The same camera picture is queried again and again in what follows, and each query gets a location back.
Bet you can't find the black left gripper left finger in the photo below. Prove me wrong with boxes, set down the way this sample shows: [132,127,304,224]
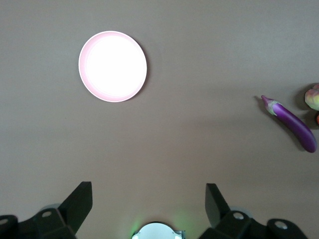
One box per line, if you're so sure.
[17,181,93,239]

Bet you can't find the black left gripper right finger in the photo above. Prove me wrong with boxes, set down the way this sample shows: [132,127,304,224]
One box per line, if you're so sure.
[199,183,267,239]

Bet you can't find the purple eggplant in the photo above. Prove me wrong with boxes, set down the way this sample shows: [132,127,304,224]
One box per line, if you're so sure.
[261,95,318,153]

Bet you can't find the yellow-pink peach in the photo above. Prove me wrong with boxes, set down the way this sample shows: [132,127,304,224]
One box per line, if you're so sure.
[305,84,319,111]

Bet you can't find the pink round plate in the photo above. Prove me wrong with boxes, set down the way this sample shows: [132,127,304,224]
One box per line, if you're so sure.
[78,30,148,103]

